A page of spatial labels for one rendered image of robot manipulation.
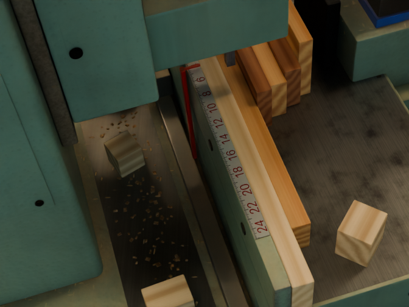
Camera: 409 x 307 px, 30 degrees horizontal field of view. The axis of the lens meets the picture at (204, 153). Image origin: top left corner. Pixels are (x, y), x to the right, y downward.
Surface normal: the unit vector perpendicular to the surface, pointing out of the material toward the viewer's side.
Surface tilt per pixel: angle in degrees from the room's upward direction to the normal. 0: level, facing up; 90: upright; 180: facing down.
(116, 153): 0
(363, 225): 0
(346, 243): 90
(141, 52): 90
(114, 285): 0
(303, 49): 90
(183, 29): 90
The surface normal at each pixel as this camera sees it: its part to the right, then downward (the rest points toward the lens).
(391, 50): 0.29, 0.75
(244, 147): -0.07, -0.61
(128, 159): 0.56, 0.63
